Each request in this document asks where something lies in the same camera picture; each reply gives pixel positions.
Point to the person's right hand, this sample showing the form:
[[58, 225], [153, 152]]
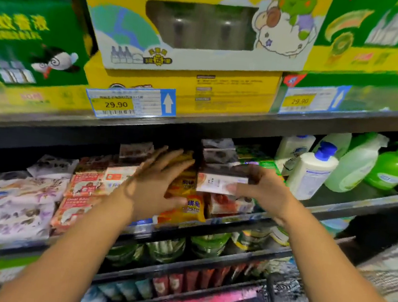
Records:
[[266, 193]]

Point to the person's left hand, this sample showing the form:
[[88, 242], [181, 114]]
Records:
[[154, 191]]

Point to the stack of green soap boxes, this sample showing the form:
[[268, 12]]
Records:
[[253, 156]]

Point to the stack of yellow soap boxes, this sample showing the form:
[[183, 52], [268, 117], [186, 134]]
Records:
[[193, 210]]

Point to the stack of white orange soap boxes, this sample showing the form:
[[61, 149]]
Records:
[[135, 150]]

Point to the white hand sanitizer bottle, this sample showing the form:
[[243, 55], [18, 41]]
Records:
[[292, 150], [310, 174]]

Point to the stack of white purple soap boxes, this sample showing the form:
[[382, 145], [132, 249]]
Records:
[[217, 151]]

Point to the stack of pink soap boxes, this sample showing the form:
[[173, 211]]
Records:
[[79, 185]]

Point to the pale green hand sanitizer bottle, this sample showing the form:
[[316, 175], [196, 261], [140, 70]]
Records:
[[334, 142]]

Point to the stack of floral soap boxes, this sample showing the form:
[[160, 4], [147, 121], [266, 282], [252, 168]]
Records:
[[32, 212]]

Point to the bright green hand sanitizer bottle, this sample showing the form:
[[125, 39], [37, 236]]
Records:
[[390, 171]]

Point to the person's left forearm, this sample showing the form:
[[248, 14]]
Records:
[[66, 263]]

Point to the person's right forearm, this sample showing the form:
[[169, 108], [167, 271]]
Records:
[[342, 282]]

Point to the white blue price tag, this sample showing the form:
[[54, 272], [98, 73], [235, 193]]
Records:
[[129, 103], [310, 100]]

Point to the row of red tubes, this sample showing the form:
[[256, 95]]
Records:
[[198, 279]]

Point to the row of blue white tubes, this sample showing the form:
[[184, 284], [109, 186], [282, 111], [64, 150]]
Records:
[[120, 291]]

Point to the flat yellow box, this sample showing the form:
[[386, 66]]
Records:
[[228, 87]]

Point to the green white carton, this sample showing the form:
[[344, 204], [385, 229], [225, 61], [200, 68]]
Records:
[[3, 268]]

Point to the green yellow cartoon box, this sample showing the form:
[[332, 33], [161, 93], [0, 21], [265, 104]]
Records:
[[373, 33]]

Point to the green box mosquito print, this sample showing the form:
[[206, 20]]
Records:
[[25, 33]]

